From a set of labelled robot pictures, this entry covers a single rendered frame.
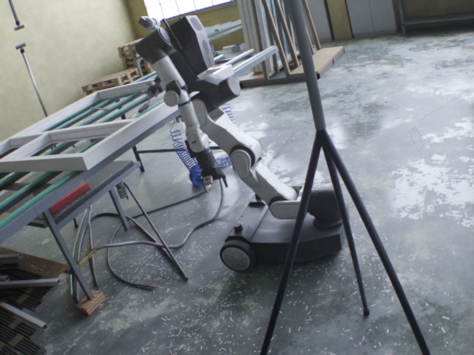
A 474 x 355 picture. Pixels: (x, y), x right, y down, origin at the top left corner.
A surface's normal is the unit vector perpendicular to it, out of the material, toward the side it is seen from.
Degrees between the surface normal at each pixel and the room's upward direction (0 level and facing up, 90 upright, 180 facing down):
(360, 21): 90
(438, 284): 0
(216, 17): 90
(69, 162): 90
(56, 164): 90
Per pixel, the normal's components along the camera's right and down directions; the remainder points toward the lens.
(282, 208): -0.38, 0.48
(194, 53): -0.20, 0.40
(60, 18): 0.85, 0.00
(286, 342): -0.26, -0.88
